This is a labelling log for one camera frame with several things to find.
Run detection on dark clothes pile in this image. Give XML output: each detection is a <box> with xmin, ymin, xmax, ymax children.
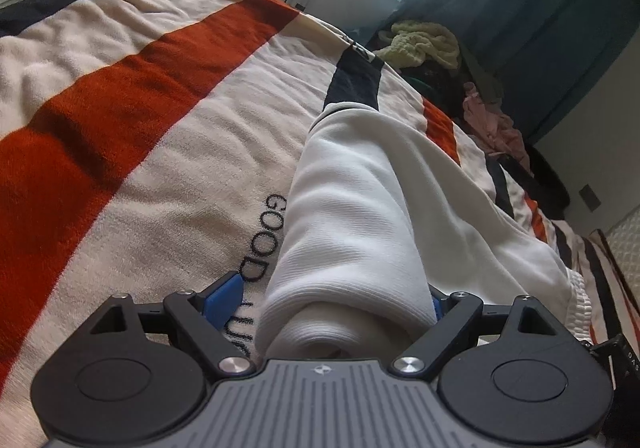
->
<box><xmin>368</xmin><ymin>24</ymin><xmax>570</xmax><ymax>220</ymax></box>

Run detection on striped orange navy blanket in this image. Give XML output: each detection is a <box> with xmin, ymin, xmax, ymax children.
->
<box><xmin>1</xmin><ymin>0</ymin><xmax>639</xmax><ymax>447</ymax></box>

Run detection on white sweatpants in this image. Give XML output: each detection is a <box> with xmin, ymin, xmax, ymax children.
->
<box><xmin>255</xmin><ymin>102</ymin><xmax>591</xmax><ymax>361</ymax></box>

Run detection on right teal curtain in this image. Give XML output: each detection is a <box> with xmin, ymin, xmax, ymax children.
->
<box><xmin>387</xmin><ymin>0</ymin><xmax>639</xmax><ymax>142</ymax></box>

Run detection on pink garment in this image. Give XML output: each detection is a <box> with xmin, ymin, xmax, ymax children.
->
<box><xmin>462</xmin><ymin>82</ymin><xmax>532</xmax><ymax>174</ymax></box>

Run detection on yellow-green fluffy garment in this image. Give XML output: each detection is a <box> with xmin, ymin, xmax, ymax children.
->
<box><xmin>374</xmin><ymin>20</ymin><xmax>460</xmax><ymax>71</ymax></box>

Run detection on wall power socket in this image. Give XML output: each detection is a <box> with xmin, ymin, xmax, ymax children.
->
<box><xmin>579</xmin><ymin>184</ymin><xmax>602</xmax><ymax>213</ymax></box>

